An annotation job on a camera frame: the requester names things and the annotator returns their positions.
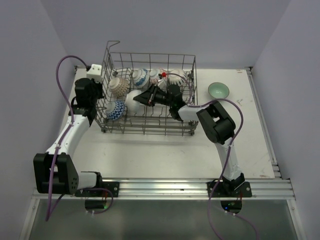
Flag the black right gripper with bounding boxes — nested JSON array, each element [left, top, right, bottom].
[[133, 83, 173, 107]]

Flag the white ribbed bowl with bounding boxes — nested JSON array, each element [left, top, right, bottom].
[[124, 89, 142, 113]]

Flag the teal striped bowl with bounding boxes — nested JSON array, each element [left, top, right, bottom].
[[168, 68, 187, 87]]

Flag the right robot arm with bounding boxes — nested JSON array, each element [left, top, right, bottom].
[[133, 85, 245, 197]]

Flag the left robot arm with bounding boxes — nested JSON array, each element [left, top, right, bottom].
[[33, 78, 104, 197]]

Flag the red diamond pattern bowl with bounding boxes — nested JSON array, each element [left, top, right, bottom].
[[149, 68, 168, 90]]

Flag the blue floral bowl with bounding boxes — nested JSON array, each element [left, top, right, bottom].
[[132, 68, 150, 89]]

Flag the brown patterned bowl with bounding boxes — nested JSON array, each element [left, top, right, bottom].
[[109, 77, 130, 97]]

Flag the blue zigzag pattern bowl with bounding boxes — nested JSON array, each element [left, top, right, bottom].
[[105, 100, 126, 121]]

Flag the mint green bowl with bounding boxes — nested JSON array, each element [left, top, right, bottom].
[[207, 82, 230, 99]]

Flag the grey wire dish rack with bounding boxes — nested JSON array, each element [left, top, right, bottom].
[[96, 40, 198, 136]]

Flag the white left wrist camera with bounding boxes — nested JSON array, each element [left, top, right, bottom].
[[86, 64, 102, 83]]

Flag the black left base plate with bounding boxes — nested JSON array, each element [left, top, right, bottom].
[[74, 181, 120, 198]]

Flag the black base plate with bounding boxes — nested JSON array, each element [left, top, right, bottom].
[[206, 180, 253, 198], [74, 181, 120, 198]]

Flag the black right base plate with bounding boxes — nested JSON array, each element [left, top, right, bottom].
[[206, 180, 253, 198]]

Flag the aluminium mounting rail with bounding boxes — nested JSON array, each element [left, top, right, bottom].
[[31, 177, 295, 201]]

